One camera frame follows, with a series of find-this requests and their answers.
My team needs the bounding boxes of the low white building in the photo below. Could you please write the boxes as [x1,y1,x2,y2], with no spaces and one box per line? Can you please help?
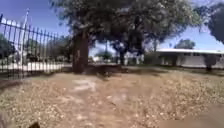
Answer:
[155,48,224,70]

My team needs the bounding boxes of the pale road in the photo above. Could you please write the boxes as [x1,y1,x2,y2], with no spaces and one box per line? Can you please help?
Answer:
[0,61,66,73]

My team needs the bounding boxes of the distant green tree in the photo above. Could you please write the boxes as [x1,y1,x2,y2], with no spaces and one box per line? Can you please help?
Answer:
[173,38,197,50]

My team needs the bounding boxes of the dry grass ground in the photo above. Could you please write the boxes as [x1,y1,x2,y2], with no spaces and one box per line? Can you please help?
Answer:
[0,64,224,128]

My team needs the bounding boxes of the large thick-trunked tree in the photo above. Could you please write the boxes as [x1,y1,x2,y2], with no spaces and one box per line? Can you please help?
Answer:
[49,0,204,75]

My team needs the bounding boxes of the pale pole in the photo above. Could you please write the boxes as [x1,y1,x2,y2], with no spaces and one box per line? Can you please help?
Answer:
[18,7,31,68]

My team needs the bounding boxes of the small dark tree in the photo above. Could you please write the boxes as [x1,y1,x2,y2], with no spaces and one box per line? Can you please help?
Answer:
[203,53,220,72]

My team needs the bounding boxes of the black metal fence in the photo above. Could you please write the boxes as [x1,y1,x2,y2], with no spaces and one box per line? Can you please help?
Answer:
[0,13,73,80]

